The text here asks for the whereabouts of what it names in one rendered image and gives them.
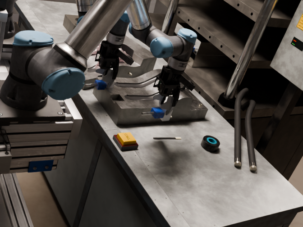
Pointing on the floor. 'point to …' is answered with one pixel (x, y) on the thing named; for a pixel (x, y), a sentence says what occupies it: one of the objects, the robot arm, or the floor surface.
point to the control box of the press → (297, 91)
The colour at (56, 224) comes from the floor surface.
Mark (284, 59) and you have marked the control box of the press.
